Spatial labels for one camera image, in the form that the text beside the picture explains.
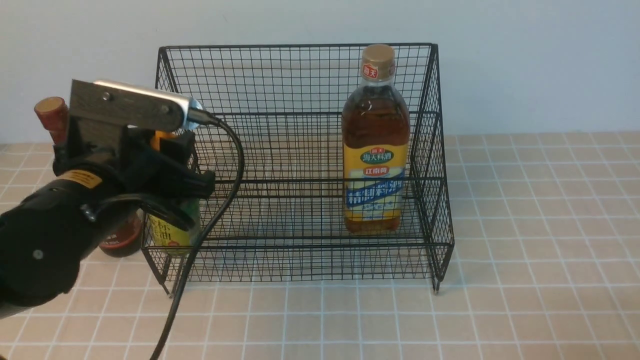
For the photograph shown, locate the dark soy sauce bottle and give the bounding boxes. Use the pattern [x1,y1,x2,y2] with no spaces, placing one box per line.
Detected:
[34,96,143,258]

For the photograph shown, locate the small yellow-capped sesame oil bottle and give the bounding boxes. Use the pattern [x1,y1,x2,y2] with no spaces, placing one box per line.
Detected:
[148,131,202,257]

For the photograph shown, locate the black wire mesh shelf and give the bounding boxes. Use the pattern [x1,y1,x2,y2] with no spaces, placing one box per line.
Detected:
[142,42,455,296]

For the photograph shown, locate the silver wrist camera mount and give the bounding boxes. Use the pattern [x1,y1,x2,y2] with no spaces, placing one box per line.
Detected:
[65,79,205,154]

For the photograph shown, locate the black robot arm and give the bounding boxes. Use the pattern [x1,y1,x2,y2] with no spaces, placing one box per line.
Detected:
[1,116,215,318]

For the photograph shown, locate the amber cooking wine bottle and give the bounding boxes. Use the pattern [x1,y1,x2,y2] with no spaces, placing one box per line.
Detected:
[342,44,410,234]

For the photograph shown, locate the black camera cable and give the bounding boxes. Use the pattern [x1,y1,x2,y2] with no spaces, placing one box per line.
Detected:
[149,111,246,360]

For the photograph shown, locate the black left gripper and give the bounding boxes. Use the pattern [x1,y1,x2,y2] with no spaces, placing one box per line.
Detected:
[53,118,215,231]

